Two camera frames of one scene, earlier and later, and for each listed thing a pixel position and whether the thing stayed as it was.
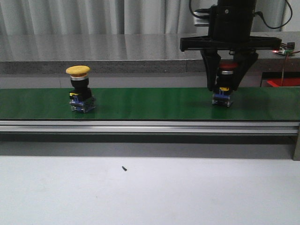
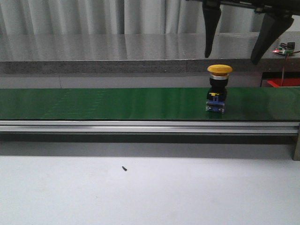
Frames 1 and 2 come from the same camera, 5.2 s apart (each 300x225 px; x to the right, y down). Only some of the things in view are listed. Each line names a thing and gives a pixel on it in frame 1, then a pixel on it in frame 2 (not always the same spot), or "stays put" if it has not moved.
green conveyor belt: (248, 103) stays put
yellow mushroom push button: (81, 100) → (216, 95)
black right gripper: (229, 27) → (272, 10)
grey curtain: (122, 17) stays put
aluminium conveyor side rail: (151, 127) stays put
